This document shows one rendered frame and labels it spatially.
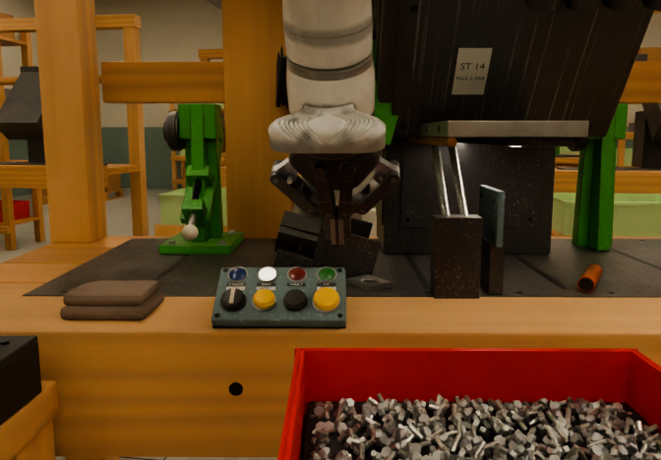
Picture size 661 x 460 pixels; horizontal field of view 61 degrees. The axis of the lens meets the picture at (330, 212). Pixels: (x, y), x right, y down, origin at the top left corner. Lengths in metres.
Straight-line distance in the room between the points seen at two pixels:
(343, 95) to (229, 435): 0.41
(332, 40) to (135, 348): 0.41
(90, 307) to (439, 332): 0.40
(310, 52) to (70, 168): 0.94
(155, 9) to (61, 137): 11.02
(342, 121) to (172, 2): 11.77
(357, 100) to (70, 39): 0.94
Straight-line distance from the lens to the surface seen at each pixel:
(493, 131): 0.67
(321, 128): 0.43
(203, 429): 0.69
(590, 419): 0.54
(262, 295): 0.64
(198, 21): 11.92
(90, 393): 0.71
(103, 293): 0.72
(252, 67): 1.22
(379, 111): 0.84
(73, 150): 1.32
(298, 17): 0.44
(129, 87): 1.37
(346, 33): 0.44
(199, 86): 1.33
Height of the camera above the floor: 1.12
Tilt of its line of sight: 8 degrees down
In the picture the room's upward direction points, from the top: straight up
